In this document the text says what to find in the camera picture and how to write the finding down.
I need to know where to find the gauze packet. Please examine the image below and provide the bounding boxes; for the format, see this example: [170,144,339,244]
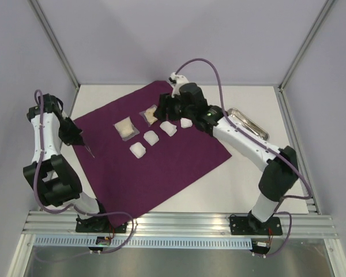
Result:
[139,104,158,127]
[114,117,140,141]

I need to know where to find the slotted cable duct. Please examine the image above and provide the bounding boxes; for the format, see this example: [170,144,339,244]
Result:
[33,235,253,250]

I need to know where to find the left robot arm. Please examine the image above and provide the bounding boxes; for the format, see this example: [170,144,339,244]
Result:
[23,89,110,231]

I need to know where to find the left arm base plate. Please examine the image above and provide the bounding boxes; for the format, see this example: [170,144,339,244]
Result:
[76,215,128,234]

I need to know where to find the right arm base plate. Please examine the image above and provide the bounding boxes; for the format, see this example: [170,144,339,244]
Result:
[229,215,283,236]

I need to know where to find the left aluminium frame post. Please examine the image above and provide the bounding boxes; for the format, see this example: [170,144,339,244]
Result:
[28,0,80,91]

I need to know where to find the aluminium frame post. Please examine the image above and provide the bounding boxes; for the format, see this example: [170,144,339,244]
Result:
[278,0,337,93]
[28,0,80,91]

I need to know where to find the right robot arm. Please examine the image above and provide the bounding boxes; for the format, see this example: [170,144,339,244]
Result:
[154,83,298,234]

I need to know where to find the gauze packet left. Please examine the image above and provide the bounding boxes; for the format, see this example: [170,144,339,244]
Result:
[114,117,140,141]

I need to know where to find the steel tweezers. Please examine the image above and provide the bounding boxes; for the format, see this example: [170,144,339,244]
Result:
[84,144,95,158]

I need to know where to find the aluminium rail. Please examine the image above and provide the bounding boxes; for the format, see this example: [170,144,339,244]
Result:
[22,211,339,239]
[273,86,321,215]

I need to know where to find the purple cloth mat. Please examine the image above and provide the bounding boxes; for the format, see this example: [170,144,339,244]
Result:
[72,81,231,226]

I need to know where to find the gauze packet right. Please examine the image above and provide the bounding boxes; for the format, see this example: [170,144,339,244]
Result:
[139,104,158,127]

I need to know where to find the aluminium front rail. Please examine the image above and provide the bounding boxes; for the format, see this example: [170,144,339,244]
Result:
[22,211,339,239]

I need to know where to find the right side aluminium rail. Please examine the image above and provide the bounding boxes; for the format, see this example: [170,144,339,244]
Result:
[273,86,321,215]

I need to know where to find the right aluminium frame post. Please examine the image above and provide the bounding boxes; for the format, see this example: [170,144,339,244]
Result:
[278,0,337,93]

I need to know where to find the white cotton pad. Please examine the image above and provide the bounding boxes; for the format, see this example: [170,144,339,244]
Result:
[160,121,177,137]
[144,130,159,146]
[180,118,193,129]
[129,142,146,159]

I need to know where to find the steel instrument tray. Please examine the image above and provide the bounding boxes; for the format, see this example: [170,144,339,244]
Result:
[227,108,269,141]

